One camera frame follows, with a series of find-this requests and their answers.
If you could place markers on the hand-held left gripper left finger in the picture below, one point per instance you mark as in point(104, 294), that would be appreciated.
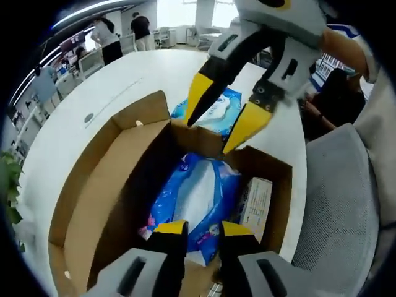
point(139, 275)

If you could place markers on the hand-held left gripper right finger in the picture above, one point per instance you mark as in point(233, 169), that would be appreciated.
point(256, 275)

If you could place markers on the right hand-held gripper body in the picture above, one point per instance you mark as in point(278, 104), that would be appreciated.
point(294, 21)

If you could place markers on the blue wet wipes pack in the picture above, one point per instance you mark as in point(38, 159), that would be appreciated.
point(222, 105)

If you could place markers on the small white blue box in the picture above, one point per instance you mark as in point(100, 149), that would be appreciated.
point(256, 207)

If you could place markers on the blue soft pad pack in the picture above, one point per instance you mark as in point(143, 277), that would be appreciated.
point(198, 191)

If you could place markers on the brown cardboard shoe box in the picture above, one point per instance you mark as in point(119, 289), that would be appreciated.
point(92, 173)

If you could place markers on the white office chairs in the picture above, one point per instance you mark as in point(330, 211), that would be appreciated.
point(127, 43)

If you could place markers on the grey mesh office chair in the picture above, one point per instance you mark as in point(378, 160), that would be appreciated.
point(337, 191)

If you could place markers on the ceiling light strips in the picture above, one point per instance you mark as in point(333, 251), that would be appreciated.
point(92, 11)

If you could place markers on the potted green plant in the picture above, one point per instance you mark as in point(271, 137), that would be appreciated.
point(9, 176)

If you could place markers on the blue white wall poster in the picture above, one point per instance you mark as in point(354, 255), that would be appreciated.
point(325, 66)

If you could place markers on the red wall screen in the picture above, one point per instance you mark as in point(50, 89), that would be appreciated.
point(72, 40)

